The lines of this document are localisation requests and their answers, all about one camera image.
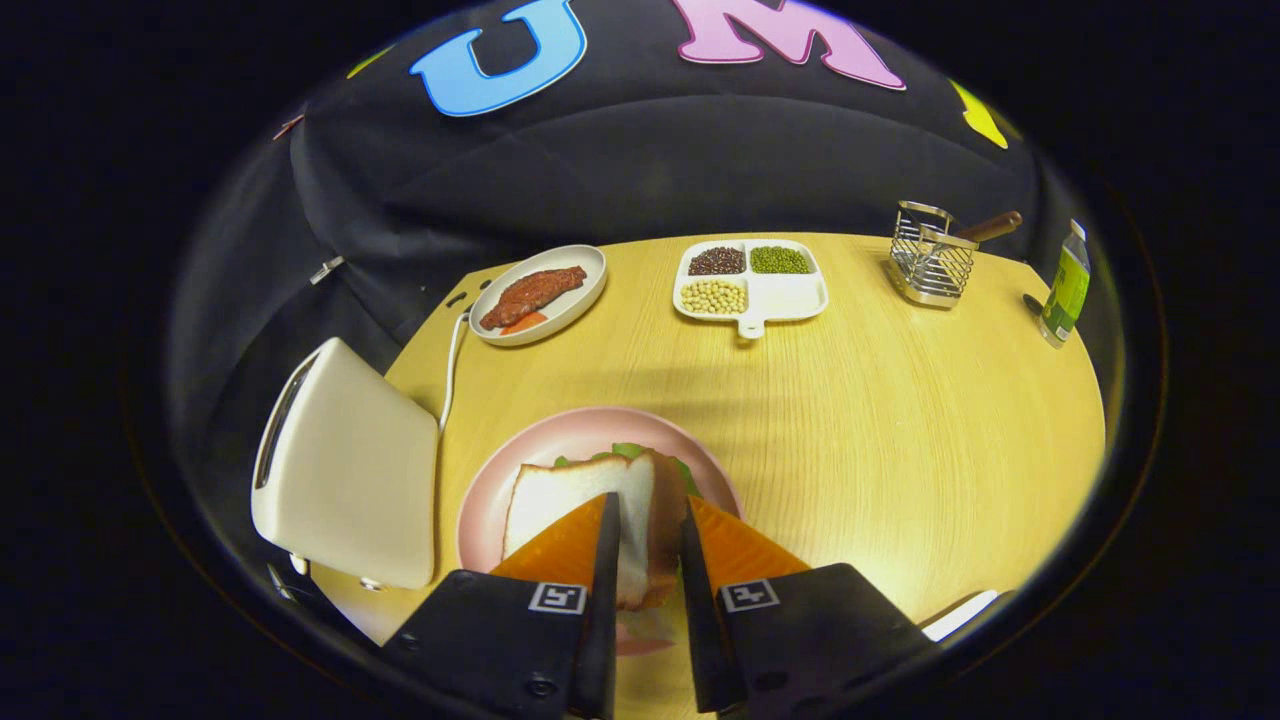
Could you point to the green lettuce leaf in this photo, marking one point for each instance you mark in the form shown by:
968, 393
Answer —
630, 451

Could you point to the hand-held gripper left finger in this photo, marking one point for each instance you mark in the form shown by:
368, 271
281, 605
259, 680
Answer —
608, 600

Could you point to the pink round plate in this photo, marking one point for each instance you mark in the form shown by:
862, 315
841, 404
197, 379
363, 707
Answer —
560, 430

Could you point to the white toaster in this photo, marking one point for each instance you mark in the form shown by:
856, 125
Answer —
350, 470

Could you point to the brown meat piece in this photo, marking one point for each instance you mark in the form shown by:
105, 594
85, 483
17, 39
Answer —
530, 292

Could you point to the white card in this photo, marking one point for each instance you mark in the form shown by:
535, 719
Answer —
960, 615

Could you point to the toasted bread slice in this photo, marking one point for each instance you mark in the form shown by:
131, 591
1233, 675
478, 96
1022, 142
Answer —
560, 495

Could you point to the white divided dish with beans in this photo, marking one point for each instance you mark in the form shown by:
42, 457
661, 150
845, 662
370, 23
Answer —
790, 295

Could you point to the white clip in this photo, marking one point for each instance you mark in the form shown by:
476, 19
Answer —
327, 270

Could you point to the green plastic bottle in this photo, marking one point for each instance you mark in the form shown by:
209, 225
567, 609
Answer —
1068, 290

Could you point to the red tomato slice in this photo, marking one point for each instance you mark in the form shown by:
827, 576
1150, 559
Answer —
525, 323

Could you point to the black backdrop cloth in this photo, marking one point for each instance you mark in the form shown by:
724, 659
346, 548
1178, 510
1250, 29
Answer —
650, 170

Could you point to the wooden clothes clip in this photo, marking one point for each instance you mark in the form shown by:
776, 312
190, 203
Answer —
288, 127

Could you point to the white oval plate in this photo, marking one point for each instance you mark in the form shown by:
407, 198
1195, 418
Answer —
575, 305

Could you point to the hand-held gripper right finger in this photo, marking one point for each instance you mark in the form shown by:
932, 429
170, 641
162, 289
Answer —
700, 600

